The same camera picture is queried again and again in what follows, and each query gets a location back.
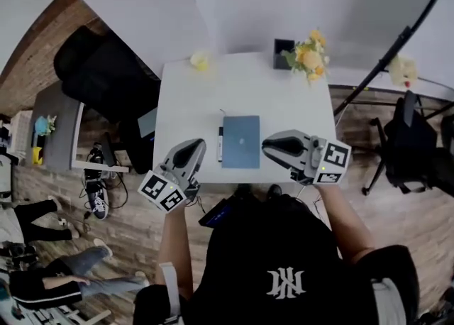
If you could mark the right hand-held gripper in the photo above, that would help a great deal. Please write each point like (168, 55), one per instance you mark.
(333, 155)

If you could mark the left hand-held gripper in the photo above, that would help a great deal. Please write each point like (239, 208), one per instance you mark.
(159, 188)

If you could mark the black white marker pen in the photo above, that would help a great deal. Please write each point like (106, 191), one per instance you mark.
(220, 146)

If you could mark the blue notebook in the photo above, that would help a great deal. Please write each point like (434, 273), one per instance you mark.
(241, 153)

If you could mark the black square pen holder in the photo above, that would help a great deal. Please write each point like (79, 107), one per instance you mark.
(282, 55)

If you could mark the person's right forearm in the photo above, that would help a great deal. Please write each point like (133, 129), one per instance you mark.
(344, 220)

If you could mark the person's left forearm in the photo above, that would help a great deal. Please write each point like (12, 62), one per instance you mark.
(174, 245)

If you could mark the white desk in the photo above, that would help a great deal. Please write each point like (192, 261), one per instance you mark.
(248, 86)

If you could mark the black mesh office chair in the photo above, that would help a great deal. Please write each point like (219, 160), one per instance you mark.
(408, 139)

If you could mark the black high-back office chair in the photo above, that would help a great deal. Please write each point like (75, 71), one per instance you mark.
(103, 75)

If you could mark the grey side desk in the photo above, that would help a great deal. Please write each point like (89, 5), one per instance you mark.
(56, 121)

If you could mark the person's black shoe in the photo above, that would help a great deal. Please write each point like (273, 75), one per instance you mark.
(274, 189)
(244, 190)

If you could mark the grey computer case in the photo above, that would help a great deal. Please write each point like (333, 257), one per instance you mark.
(148, 123)

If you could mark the black blue waist pack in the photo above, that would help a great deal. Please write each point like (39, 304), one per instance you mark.
(218, 211)

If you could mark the yellow flower bouquet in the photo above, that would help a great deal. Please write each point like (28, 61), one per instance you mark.
(310, 57)

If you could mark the navy white sneaker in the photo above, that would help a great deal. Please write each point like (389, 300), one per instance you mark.
(98, 204)

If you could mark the yellow paper cup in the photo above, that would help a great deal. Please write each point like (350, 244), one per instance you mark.
(200, 61)

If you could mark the person's black t-shirt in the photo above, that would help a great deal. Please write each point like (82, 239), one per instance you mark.
(276, 256)

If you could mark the white yellow plush toy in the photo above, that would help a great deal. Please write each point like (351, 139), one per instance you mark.
(402, 70)

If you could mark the blue plush toy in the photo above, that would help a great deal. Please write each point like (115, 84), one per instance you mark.
(43, 125)

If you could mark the yellow black toy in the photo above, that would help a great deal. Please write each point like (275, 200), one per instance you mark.
(37, 156)

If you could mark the white woven basket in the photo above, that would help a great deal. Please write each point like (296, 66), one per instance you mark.
(22, 128)

